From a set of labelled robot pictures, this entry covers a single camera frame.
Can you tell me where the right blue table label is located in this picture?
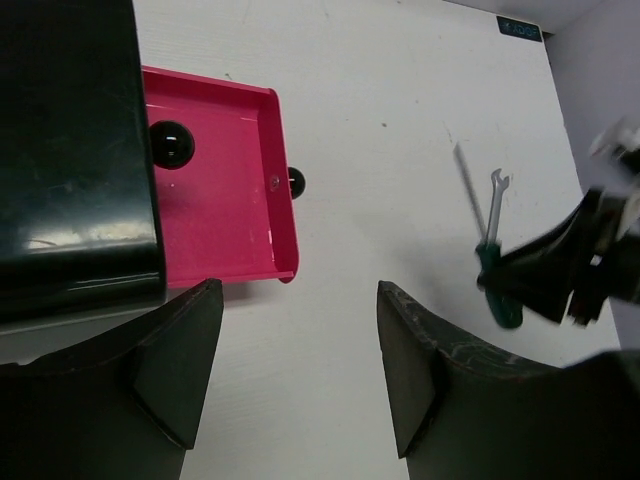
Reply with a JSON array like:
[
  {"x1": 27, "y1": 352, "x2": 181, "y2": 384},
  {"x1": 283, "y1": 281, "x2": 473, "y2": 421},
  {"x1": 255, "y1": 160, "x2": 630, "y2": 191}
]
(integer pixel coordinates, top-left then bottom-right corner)
[{"x1": 496, "y1": 15, "x2": 543, "y2": 42}]

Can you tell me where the black drawer cabinet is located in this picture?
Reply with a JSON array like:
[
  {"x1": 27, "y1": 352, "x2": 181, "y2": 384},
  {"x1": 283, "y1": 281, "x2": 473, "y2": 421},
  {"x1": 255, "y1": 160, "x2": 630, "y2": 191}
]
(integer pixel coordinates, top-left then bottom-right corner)
[{"x1": 1, "y1": 1, "x2": 166, "y2": 323}]

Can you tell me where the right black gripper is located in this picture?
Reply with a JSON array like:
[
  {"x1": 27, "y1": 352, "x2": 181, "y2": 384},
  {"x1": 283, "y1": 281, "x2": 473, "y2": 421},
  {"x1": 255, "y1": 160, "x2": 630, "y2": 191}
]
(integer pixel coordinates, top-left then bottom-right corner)
[{"x1": 499, "y1": 117, "x2": 639, "y2": 325}]

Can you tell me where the pink drawer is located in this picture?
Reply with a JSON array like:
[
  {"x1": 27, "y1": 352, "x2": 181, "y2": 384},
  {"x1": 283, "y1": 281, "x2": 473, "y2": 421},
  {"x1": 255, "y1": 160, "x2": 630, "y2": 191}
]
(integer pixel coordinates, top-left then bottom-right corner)
[
  {"x1": 150, "y1": 120, "x2": 196, "y2": 170},
  {"x1": 143, "y1": 67, "x2": 305, "y2": 289}
]

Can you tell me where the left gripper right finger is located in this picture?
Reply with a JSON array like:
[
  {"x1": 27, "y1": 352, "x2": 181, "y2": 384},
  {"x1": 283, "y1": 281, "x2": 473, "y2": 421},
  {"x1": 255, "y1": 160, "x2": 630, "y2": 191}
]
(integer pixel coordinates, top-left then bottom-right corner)
[{"x1": 377, "y1": 281, "x2": 639, "y2": 479}]

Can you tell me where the silver combination wrench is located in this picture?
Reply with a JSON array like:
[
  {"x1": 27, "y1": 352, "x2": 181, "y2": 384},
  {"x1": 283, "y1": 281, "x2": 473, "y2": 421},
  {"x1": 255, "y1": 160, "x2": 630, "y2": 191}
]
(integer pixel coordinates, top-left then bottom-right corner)
[{"x1": 485, "y1": 168, "x2": 510, "y2": 244}]

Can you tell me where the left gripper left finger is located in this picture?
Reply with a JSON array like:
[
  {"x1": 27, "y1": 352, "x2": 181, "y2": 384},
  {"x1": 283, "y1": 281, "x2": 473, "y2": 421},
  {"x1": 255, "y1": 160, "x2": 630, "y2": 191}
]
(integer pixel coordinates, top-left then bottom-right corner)
[{"x1": 1, "y1": 279, "x2": 223, "y2": 479}]

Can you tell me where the green handled screwdriver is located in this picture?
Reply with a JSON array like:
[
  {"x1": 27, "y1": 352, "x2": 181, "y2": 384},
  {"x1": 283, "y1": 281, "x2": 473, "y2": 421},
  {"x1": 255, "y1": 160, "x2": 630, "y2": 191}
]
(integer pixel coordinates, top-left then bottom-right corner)
[{"x1": 453, "y1": 142, "x2": 523, "y2": 330}]

